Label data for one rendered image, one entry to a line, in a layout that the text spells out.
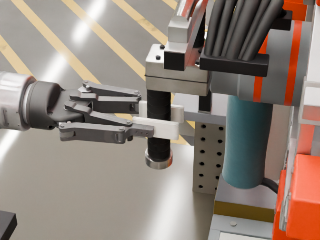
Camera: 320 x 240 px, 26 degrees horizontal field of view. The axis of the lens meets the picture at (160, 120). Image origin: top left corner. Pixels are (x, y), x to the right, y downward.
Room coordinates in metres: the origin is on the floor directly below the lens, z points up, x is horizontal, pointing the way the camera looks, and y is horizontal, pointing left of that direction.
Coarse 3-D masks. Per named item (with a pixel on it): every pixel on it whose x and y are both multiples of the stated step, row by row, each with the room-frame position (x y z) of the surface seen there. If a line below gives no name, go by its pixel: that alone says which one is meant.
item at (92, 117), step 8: (64, 104) 0.85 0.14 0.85; (72, 104) 0.85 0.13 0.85; (80, 112) 0.84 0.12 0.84; (88, 112) 0.83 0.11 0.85; (96, 112) 0.84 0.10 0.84; (88, 120) 0.83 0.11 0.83; (96, 120) 0.83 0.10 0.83; (104, 120) 0.82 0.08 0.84; (112, 120) 0.82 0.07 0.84; (120, 120) 0.82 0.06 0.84; (128, 120) 0.82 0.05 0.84
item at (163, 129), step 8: (136, 120) 0.82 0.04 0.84; (144, 120) 0.82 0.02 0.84; (152, 120) 0.81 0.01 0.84; (160, 120) 0.81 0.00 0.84; (160, 128) 0.81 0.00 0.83; (168, 128) 0.81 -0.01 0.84; (176, 128) 0.80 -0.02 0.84; (160, 136) 0.81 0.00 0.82; (168, 136) 0.81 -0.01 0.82; (176, 136) 0.80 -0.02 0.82
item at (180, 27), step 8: (184, 0) 0.87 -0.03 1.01; (192, 0) 0.88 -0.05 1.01; (304, 0) 0.92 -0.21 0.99; (312, 0) 0.91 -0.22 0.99; (176, 8) 0.86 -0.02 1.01; (184, 8) 0.85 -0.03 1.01; (192, 8) 0.86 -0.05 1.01; (176, 16) 0.83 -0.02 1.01; (184, 16) 0.83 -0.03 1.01; (176, 24) 0.82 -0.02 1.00; (184, 24) 0.82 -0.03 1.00; (168, 32) 0.82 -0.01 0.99; (176, 32) 0.81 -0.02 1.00; (184, 32) 0.81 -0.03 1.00; (168, 40) 0.82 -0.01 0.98; (176, 40) 0.81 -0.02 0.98; (184, 40) 0.81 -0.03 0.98
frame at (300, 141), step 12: (312, 12) 1.18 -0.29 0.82; (312, 24) 0.79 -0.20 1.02; (312, 36) 0.76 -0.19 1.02; (312, 48) 0.74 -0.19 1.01; (312, 60) 0.73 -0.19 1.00; (312, 72) 0.72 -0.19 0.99; (312, 84) 0.71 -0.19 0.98; (312, 96) 0.70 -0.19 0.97; (300, 108) 0.70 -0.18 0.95; (312, 108) 0.69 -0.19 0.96; (300, 120) 0.69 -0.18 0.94; (312, 120) 0.69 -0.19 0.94; (300, 132) 0.69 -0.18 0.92; (312, 132) 0.69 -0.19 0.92; (288, 144) 1.04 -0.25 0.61; (300, 144) 0.69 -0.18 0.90; (312, 144) 1.03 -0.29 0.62; (288, 156) 1.00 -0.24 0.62; (288, 168) 0.96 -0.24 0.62; (288, 180) 0.93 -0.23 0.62; (288, 204) 0.70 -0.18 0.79
